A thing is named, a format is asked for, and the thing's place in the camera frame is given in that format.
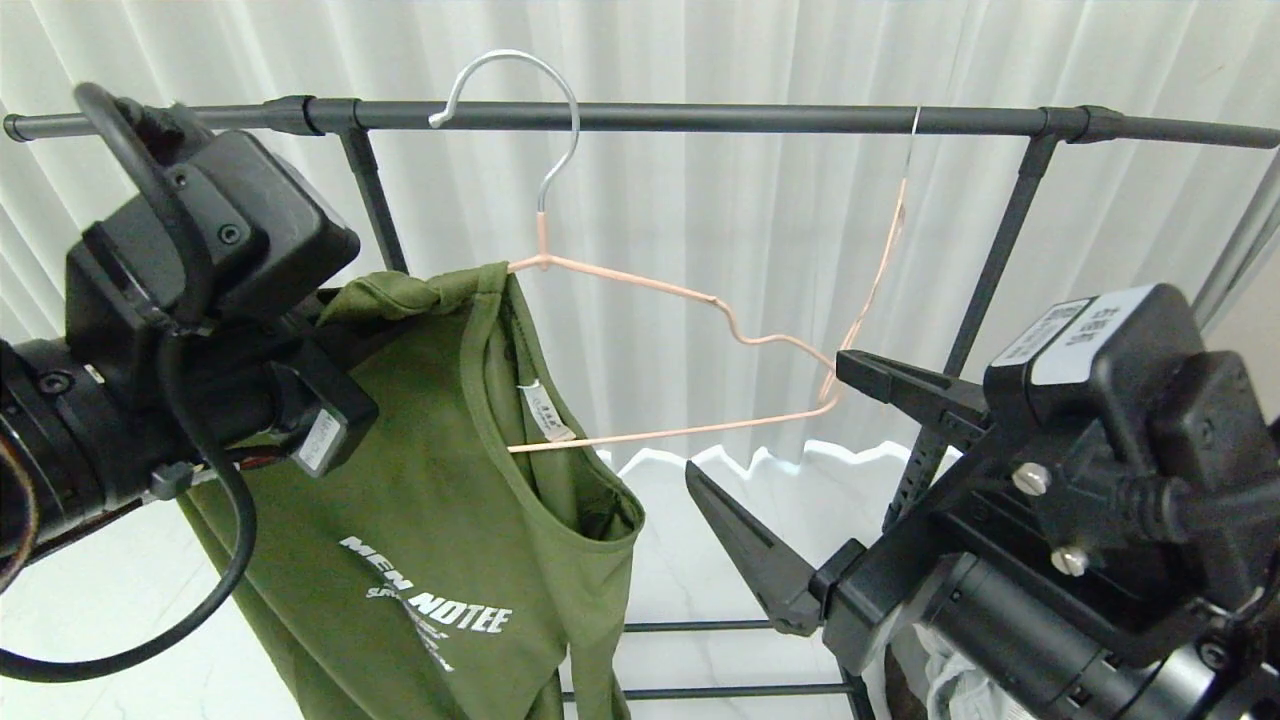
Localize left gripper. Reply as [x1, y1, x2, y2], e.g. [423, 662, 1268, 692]
[0, 330, 379, 561]

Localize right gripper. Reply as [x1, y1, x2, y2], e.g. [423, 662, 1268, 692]
[685, 350, 1201, 720]

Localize pale grey shorts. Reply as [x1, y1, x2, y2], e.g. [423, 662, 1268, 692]
[918, 625, 1011, 720]

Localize pink clothes hanger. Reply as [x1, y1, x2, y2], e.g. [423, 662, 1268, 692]
[428, 50, 847, 457]
[815, 105, 923, 403]

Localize green printed shirt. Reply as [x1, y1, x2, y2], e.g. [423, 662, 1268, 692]
[180, 262, 647, 720]

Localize black clothes rack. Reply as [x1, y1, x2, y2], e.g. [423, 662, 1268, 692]
[3, 95, 1280, 720]

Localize white curtain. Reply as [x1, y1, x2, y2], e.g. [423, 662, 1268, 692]
[0, 0, 1280, 486]

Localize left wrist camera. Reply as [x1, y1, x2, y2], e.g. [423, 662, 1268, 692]
[65, 85, 363, 401]

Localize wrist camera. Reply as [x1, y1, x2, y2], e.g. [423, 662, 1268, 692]
[65, 85, 363, 401]
[983, 283, 1280, 641]

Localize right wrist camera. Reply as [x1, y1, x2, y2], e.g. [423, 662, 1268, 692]
[983, 283, 1280, 641]

